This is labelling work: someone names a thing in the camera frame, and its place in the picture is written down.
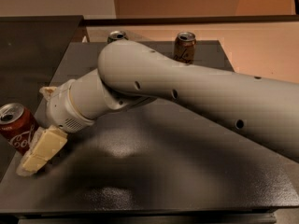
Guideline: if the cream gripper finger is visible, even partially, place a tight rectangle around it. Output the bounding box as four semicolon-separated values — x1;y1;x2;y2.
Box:
16;125;67;176
39;86;56;101

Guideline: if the red Coca-Cola can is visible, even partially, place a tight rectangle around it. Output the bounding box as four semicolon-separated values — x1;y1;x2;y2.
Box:
0;103;39;155

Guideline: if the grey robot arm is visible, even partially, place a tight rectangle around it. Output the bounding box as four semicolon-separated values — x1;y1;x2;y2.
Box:
16;39;299;176

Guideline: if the green and white soda can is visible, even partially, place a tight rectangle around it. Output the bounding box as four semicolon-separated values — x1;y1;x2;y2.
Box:
107;31;128;43

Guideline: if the brown soda can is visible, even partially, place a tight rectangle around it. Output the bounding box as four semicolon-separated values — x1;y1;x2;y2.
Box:
174;32;196;64

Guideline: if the dark grey side table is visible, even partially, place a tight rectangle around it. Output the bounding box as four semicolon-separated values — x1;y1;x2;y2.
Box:
0;14;85;182

